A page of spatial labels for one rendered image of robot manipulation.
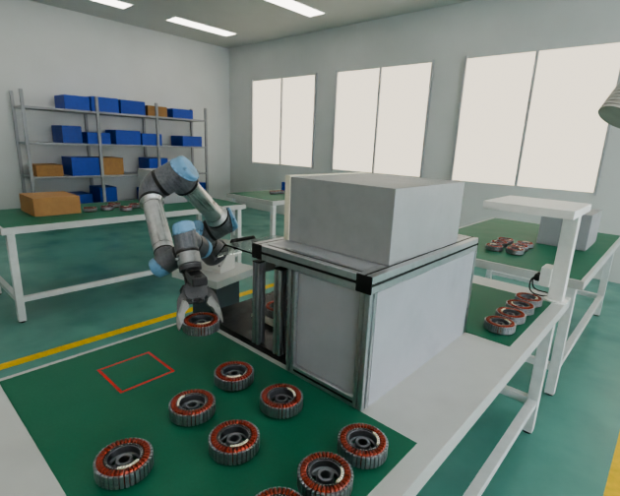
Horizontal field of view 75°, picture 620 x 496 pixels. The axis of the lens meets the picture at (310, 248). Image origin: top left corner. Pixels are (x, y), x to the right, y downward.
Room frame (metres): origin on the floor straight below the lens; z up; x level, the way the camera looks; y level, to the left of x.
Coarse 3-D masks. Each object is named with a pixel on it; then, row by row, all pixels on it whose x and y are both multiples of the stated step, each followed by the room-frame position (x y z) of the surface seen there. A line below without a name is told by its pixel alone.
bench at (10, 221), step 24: (0, 216) 3.23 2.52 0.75; (24, 216) 3.27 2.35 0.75; (48, 216) 3.31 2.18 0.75; (72, 216) 3.36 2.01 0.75; (96, 216) 3.40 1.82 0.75; (120, 216) 3.44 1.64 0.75; (144, 216) 3.57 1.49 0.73; (168, 216) 3.75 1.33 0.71; (240, 216) 4.42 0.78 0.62; (0, 288) 3.39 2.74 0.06; (72, 288) 3.13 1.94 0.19; (24, 312) 2.87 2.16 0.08
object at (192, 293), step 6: (186, 264) 1.24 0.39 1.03; (192, 264) 1.24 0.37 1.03; (198, 264) 1.26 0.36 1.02; (180, 270) 1.24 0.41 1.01; (186, 270) 1.25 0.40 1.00; (186, 282) 1.26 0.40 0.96; (180, 288) 1.25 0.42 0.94; (186, 288) 1.20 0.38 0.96; (192, 288) 1.20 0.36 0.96; (198, 288) 1.21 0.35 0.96; (204, 288) 1.22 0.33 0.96; (186, 294) 1.19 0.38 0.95; (192, 294) 1.19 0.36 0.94; (198, 294) 1.20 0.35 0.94; (204, 294) 1.21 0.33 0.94; (186, 300) 1.21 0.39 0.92; (192, 300) 1.19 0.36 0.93; (198, 300) 1.25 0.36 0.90; (204, 300) 1.25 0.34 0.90
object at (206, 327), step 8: (200, 312) 1.20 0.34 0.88; (208, 312) 1.21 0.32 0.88; (184, 320) 1.15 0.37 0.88; (192, 320) 1.17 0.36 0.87; (200, 320) 1.17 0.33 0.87; (208, 320) 1.19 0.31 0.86; (216, 320) 1.15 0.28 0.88; (184, 328) 1.13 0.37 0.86; (192, 328) 1.11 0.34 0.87; (200, 328) 1.11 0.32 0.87; (208, 328) 1.12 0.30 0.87; (216, 328) 1.14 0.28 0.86; (200, 336) 1.11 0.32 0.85
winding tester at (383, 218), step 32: (288, 192) 1.26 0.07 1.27; (320, 192) 1.18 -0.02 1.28; (352, 192) 1.10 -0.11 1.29; (384, 192) 1.04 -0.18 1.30; (416, 192) 1.10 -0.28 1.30; (448, 192) 1.25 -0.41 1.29; (288, 224) 1.26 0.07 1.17; (320, 224) 1.18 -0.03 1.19; (352, 224) 1.10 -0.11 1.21; (384, 224) 1.03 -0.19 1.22; (416, 224) 1.11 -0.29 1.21; (448, 224) 1.27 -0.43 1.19; (352, 256) 1.09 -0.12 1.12; (384, 256) 1.03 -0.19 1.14
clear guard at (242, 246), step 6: (246, 240) 1.44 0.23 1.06; (252, 240) 1.45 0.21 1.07; (258, 240) 1.45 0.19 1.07; (264, 240) 1.45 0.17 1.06; (228, 246) 1.36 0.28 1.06; (234, 246) 1.35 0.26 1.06; (240, 246) 1.35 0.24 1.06; (246, 246) 1.36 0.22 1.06; (222, 252) 1.41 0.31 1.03; (228, 252) 1.44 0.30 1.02; (234, 252) 1.46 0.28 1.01
